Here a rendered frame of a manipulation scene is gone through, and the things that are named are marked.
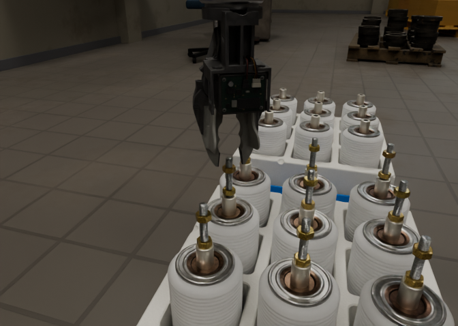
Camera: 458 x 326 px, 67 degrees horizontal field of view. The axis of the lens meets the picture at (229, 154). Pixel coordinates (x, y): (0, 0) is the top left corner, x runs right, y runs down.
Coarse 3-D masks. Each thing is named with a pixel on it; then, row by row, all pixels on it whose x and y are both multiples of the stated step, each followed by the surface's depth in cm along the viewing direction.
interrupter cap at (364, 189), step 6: (360, 186) 61; (366, 186) 61; (372, 186) 61; (390, 186) 61; (360, 192) 59; (366, 192) 59; (372, 192) 60; (390, 192) 59; (366, 198) 57; (372, 198) 57; (378, 198) 57; (384, 198) 58; (390, 198) 57; (378, 204) 56; (384, 204) 56; (390, 204) 56
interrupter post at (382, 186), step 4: (376, 180) 58; (380, 180) 57; (384, 180) 57; (388, 180) 57; (376, 184) 58; (380, 184) 58; (384, 184) 57; (388, 184) 57; (376, 188) 58; (380, 188) 58; (384, 188) 58; (388, 188) 58; (376, 192) 59; (380, 192) 58; (384, 192) 58; (380, 196) 58; (384, 196) 58
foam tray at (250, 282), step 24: (216, 192) 73; (336, 216) 65; (408, 216) 65; (192, 240) 59; (264, 240) 59; (264, 264) 54; (336, 264) 54; (168, 288) 49; (432, 288) 49; (144, 312) 46; (168, 312) 47
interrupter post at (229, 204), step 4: (224, 196) 53; (232, 196) 53; (224, 200) 52; (228, 200) 52; (232, 200) 52; (224, 204) 53; (228, 204) 53; (232, 204) 53; (224, 208) 53; (228, 208) 53; (232, 208) 53; (224, 212) 53; (228, 212) 53; (232, 212) 53
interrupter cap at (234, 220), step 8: (216, 200) 57; (240, 200) 57; (208, 208) 55; (216, 208) 55; (240, 208) 55; (248, 208) 55; (216, 216) 53; (224, 216) 53; (232, 216) 53; (240, 216) 53; (248, 216) 53; (224, 224) 51; (232, 224) 51; (240, 224) 51
